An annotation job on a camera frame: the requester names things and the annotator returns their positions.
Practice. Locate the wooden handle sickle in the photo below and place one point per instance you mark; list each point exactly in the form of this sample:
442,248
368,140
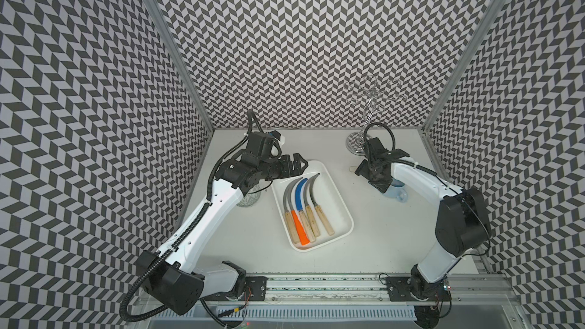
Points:
322,216
308,208

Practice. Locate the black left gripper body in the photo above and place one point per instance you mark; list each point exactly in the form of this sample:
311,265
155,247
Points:
269,168

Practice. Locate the chrome wire stand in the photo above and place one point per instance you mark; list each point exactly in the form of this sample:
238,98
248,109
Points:
365,94

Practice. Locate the white plastic storage box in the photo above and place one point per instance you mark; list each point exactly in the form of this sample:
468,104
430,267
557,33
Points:
312,210

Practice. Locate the clear glass cup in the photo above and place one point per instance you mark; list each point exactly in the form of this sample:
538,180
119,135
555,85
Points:
249,199

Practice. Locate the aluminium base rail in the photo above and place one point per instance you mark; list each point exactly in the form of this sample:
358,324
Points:
358,297

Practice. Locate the aluminium corner post right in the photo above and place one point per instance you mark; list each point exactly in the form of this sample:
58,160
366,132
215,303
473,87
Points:
490,16

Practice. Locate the orange collar sickle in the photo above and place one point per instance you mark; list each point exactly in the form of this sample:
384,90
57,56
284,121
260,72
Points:
300,232

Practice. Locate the light blue mug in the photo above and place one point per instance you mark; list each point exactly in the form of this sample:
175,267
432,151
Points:
396,190

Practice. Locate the aluminium corner post left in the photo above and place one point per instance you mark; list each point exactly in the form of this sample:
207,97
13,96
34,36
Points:
165,34

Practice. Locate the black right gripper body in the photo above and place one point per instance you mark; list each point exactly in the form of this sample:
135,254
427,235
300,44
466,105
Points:
368,170

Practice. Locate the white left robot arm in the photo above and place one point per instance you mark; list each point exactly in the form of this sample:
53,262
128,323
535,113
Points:
170,277

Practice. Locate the aluminium corner post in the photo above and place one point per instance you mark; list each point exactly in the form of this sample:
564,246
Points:
165,34
490,16

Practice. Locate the blue blade sickle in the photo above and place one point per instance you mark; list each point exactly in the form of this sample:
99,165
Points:
301,209

